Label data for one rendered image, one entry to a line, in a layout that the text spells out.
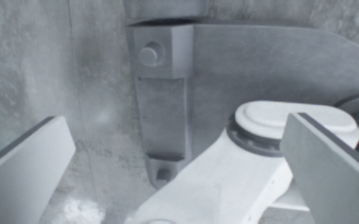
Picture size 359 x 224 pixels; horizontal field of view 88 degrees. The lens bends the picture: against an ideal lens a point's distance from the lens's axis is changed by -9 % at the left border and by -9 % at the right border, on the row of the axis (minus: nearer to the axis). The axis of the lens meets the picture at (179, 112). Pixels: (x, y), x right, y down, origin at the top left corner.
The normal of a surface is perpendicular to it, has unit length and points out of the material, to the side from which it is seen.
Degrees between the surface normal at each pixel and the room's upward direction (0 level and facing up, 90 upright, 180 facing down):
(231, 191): 90
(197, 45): 0
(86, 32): 0
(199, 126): 0
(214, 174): 90
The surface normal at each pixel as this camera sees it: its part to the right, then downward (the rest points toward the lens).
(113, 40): -0.22, 0.49
